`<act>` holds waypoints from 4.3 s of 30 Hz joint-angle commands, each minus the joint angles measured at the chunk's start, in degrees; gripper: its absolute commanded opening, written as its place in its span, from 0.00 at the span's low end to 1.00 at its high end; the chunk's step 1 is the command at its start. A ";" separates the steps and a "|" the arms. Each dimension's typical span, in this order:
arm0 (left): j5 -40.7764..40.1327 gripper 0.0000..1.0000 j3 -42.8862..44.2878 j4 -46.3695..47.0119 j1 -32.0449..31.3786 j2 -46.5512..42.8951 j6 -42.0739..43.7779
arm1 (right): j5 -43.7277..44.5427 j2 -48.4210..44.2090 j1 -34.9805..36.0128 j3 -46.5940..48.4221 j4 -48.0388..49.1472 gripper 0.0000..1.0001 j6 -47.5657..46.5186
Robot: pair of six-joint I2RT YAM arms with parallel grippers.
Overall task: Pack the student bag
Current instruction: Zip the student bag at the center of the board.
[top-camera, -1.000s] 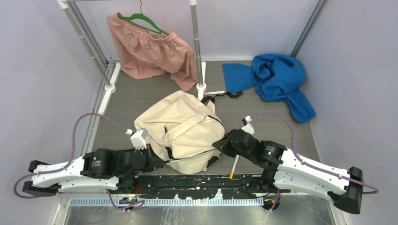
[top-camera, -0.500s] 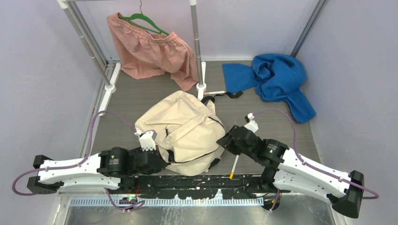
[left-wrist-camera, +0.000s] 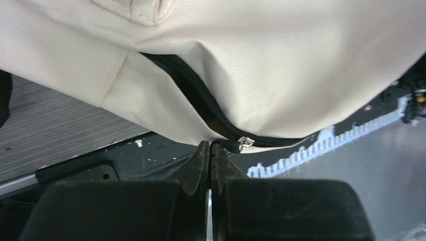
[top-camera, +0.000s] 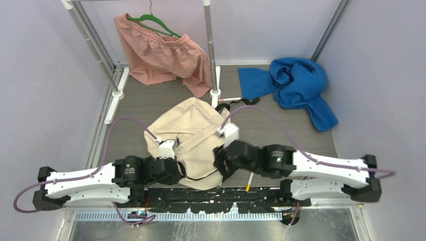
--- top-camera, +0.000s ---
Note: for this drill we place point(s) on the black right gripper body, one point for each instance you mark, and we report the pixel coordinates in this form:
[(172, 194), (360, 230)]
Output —
[(231, 166)]

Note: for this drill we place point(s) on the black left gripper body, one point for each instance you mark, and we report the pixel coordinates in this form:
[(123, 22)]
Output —
[(170, 181)]

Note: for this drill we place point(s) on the cream canvas backpack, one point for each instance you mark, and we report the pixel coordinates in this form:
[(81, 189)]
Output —
[(193, 124)]

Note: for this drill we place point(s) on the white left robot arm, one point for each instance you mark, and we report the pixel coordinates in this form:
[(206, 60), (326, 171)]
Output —
[(122, 182)]

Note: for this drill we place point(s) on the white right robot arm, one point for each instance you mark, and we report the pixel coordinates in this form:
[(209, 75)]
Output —
[(303, 175)]

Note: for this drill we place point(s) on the white yellow pen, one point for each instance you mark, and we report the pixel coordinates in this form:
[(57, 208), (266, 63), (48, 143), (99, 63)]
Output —
[(249, 182)]

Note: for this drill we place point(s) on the white pink pen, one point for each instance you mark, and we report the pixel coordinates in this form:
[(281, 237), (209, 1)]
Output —
[(229, 99)]

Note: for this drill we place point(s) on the blue cloth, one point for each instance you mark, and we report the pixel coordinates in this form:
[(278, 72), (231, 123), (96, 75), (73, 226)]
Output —
[(295, 83)]

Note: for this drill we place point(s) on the metal clothes rack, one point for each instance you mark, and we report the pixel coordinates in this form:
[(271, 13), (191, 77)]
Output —
[(154, 23)]

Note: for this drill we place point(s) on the pink garment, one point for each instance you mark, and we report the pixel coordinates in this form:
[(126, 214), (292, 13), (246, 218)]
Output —
[(154, 59)]

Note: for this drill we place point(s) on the metal corner pole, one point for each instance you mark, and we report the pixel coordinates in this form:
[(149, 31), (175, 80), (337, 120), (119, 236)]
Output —
[(337, 15)]

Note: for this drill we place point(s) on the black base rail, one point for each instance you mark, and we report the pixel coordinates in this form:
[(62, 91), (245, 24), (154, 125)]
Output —
[(216, 200)]

